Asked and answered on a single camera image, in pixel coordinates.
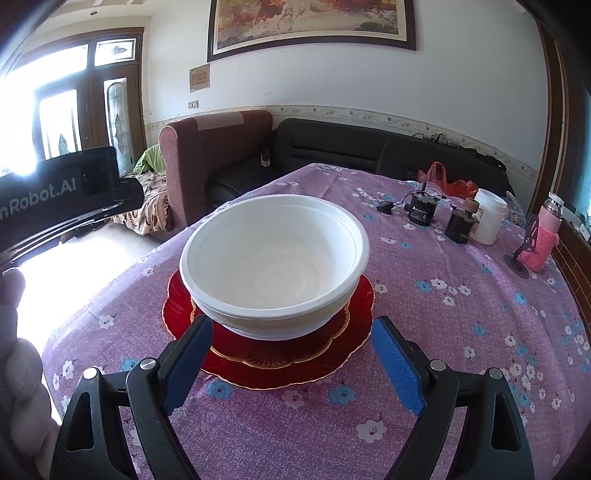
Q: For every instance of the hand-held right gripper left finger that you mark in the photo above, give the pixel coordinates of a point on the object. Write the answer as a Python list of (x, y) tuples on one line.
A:
[(189, 364)]

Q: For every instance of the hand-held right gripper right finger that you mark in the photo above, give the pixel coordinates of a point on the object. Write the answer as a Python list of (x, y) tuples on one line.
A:
[(397, 364)]

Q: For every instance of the large red glass plate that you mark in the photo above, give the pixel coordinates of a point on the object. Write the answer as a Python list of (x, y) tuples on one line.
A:
[(332, 355)]

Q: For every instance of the small red gold-rimmed plate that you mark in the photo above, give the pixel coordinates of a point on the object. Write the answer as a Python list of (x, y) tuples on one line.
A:
[(277, 354)]

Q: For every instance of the large white foam bowl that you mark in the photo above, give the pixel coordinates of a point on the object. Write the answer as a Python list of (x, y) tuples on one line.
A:
[(277, 258)]

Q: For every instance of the person's left hand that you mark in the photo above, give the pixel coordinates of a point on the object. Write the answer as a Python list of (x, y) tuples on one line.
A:
[(27, 374)]

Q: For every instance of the purple floral tablecloth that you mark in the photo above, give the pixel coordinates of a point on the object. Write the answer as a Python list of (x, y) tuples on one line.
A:
[(461, 323)]

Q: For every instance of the floral blanket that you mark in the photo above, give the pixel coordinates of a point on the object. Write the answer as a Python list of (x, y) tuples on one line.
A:
[(147, 203)]

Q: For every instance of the green cloth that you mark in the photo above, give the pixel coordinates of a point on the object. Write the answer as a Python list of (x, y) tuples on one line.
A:
[(150, 159)]

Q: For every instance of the wooden glass door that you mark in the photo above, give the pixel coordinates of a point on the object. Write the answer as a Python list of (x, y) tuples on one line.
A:
[(134, 92)]

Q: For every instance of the brown armchair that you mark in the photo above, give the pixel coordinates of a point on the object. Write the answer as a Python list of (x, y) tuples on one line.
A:
[(194, 161)]

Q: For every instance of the dark bottle with cork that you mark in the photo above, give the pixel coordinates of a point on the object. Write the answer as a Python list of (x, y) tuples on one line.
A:
[(459, 226)]

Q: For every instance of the black cylindrical device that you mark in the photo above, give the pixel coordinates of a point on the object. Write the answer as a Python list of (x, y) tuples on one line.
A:
[(421, 212)]

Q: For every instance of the small black adapter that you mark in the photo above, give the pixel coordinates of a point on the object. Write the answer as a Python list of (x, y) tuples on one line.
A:
[(387, 207)]

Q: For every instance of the white plastic jar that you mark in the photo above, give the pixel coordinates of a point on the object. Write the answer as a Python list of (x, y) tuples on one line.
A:
[(487, 221)]

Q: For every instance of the black phone stand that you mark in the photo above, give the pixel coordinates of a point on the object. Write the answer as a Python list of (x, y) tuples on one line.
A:
[(531, 235)]

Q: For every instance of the red plastic bag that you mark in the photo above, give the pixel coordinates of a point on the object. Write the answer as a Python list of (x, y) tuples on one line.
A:
[(436, 177)]

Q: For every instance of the pink knitted-sleeve bottle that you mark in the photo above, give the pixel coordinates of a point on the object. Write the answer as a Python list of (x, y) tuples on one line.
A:
[(547, 240)]

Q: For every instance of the black sofa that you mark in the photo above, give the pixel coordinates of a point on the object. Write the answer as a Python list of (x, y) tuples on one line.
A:
[(351, 147)]

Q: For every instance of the framed horse painting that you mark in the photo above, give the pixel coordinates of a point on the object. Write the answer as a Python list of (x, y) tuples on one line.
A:
[(314, 23)]

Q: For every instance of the small wall plaque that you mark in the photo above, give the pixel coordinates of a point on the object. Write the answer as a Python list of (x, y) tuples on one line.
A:
[(199, 77)]

